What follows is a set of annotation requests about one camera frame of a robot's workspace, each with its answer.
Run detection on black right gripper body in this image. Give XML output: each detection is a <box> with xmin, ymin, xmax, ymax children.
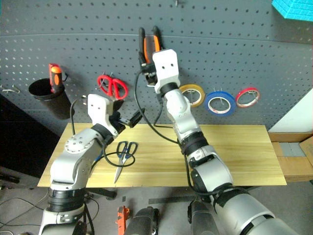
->
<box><xmin>140</xmin><ymin>61</ymin><xmax>158</xmax><ymax>87</ymax></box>

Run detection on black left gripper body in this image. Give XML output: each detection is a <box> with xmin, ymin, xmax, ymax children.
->
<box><xmin>107</xmin><ymin>99</ymin><xmax>127</xmax><ymax>137</ymax></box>

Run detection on orange and black pliers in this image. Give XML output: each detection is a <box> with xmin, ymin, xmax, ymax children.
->
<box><xmin>138</xmin><ymin>25</ymin><xmax>164</xmax><ymax>65</ymax></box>

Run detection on yellow tape roll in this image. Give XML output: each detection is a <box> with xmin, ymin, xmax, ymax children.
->
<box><xmin>179</xmin><ymin>83</ymin><xmax>206</xmax><ymax>108</ymax></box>

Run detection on grey pegboard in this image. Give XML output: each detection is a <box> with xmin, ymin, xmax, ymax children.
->
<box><xmin>0</xmin><ymin>0</ymin><xmax>313</xmax><ymax>130</ymax></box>

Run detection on blue tape roll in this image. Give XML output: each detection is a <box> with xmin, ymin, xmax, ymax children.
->
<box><xmin>204</xmin><ymin>90</ymin><xmax>237</xmax><ymax>116</ymax></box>

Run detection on red tape roll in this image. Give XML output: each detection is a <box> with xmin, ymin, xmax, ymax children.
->
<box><xmin>235</xmin><ymin>87</ymin><xmax>261</xmax><ymax>109</ymax></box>

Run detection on metal pegboard hook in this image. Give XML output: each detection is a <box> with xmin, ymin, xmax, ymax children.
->
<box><xmin>0</xmin><ymin>84</ymin><xmax>21</xmax><ymax>95</ymax></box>

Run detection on red scissors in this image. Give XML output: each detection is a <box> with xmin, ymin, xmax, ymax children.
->
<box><xmin>97</xmin><ymin>74</ymin><xmax>129</xmax><ymax>100</ymax></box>

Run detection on blue and black scissors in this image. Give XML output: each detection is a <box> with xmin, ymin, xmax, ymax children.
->
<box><xmin>113</xmin><ymin>141</ymin><xmax>139</xmax><ymax>184</ymax></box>

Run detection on black cup holder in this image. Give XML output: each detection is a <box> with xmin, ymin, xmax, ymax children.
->
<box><xmin>28</xmin><ymin>77</ymin><xmax>72</xmax><ymax>120</ymax></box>

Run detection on orange and black screwdriver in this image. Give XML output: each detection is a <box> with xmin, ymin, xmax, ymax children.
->
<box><xmin>50</xmin><ymin>66</ymin><xmax>63</xmax><ymax>94</ymax></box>

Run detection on black table base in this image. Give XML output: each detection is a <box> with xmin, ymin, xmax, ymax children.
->
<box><xmin>84</xmin><ymin>188</ymin><xmax>118</xmax><ymax>199</ymax></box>

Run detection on black floor strip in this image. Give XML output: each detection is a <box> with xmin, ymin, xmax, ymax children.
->
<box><xmin>148</xmin><ymin>195</ymin><xmax>195</xmax><ymax>205</ymax></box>

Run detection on orange tool on floor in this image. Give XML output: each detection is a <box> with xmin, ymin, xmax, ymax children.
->
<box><xmin>115</xmin><ymin>205</ymin><xmax>130</xmax><ymax>232</ymax></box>

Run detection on dark rounded shape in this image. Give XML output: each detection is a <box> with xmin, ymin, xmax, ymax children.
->
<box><xmin>124</xmin><ymin>206</ymin><xmax>160</xmax><ymax>235</ymax></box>
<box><xmin>187</xmin><ymin>200</ymin><xmax>221</xmax><ymax>235</ymax></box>

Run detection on black panel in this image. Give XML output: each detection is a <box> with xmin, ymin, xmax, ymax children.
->
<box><xmin>0</xmin><ymin>94</ymin><xmax>61</xmax><ymax>179</ymax></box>

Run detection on white board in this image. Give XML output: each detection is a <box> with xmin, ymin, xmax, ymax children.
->
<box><xmin>268</xmin><ymin>87</ymin><xmax>313</xmax><ymax>134</ymax></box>

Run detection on teal foam block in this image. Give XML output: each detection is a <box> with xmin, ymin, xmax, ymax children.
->
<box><xmin>271</xmin><ymin>0</ymin><xmax>313</xmax><ymax>20</ymax></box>

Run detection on grey foam piece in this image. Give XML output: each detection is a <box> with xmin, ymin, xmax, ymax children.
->
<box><xmin>279</xmin><ymin>142</ymin><xmax>307</xmax><ymax>158</ymax></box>

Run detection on cardboard box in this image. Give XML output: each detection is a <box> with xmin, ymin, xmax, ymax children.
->
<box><xmin>268</xmin><ymin>131</ymin><xmax>313</xmax><ymax>184</ymax></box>

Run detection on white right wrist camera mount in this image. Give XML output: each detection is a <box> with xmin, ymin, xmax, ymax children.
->
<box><xmin>152</xmin><ymin>48</ymin><xmax>181</xmax><ymax>94</ymax></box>

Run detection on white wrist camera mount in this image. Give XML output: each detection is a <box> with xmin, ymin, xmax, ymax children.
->
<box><xmin>152</xmin><ymin>48</ymin><xmax>181</xmax><ymax>94</ymax></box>
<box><xmin>87</xmin><ymin>94</ymin><xmax>118</xmax><ymax>136</ymax></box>

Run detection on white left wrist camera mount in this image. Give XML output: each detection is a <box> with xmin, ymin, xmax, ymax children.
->
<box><xmin>87</xmin><ymin>94</ymin><xmax>118</xmax><ymax>136</ymax></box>

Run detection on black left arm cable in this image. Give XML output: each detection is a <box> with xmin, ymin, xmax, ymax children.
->
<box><xmin>69</xmin><ymin>97</ymin><xmax>136</xmax><ymax>168</ymax></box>

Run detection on red handled screwdriver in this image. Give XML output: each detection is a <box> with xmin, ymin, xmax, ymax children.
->
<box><xmin>48</xmin><ymin>63</ymin><xmax>60</xmax><ymax>85</ymax></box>

